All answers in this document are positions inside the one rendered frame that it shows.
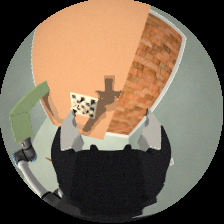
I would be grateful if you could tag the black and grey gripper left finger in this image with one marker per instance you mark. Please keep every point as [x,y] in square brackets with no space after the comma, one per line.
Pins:
[67,141]

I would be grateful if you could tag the chessboard with pieces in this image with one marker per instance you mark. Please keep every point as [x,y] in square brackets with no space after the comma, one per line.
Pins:
[86,103]

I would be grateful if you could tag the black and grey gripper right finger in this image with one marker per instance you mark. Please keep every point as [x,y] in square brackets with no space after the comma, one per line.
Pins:
[154,141]

